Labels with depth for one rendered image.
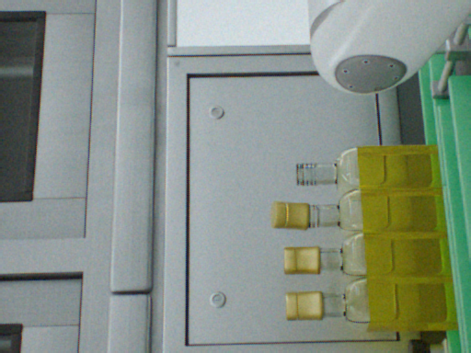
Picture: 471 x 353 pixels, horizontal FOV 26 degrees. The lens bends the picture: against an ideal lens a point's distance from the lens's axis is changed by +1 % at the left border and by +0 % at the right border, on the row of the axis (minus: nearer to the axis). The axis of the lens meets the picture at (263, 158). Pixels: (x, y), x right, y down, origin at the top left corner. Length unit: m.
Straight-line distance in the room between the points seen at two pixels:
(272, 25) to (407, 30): 0.78
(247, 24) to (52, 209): 0.40
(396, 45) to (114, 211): 0.72
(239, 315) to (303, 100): 0.34
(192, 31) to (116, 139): 0.21
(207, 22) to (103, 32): 0.16
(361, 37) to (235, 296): 0.65
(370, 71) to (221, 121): 0.67
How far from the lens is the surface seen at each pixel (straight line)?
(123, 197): 1.43
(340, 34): 0.79
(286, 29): 1.54
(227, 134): 1.46
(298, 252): 1.23
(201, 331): 1.35
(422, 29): 0.78
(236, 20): 1.55
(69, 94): 1.56
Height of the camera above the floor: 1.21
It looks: 1 degrees down
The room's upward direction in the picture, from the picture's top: 91 degrees counter-clockwise
